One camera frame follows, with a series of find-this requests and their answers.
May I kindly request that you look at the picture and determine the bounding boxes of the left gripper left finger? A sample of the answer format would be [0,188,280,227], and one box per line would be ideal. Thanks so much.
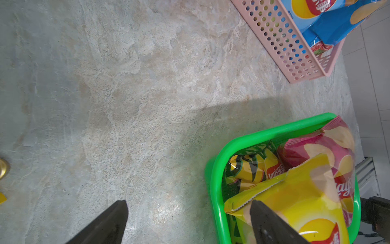
[67,200,129,244]

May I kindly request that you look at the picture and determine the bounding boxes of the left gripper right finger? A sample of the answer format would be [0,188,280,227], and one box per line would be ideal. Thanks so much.
[249,200,310,244]

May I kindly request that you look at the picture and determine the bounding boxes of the green plastic basket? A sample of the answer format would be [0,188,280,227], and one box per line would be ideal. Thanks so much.
[205,113,361,244]

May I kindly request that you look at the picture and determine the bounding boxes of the yellow chips bag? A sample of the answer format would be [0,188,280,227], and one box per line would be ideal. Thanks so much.
[224,154,349,244]

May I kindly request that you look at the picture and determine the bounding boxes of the black orange snack bag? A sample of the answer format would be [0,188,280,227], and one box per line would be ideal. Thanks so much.
[223,143,287,244]

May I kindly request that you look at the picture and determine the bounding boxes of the pink chips bag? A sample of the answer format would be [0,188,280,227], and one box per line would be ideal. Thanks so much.
[277,116,355,227]

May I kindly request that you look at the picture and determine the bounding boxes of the pink plastic basket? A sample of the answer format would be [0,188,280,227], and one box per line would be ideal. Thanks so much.
[232,0,344,83]

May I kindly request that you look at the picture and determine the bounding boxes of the blue chips bag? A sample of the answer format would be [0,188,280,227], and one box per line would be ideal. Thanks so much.
[282,0,386,56]

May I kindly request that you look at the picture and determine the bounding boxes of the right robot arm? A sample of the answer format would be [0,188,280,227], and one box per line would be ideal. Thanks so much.
[361,196,390,242]

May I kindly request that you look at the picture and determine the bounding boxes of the yellow plastic frame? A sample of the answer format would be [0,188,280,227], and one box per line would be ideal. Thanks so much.
[0,193,7,204]

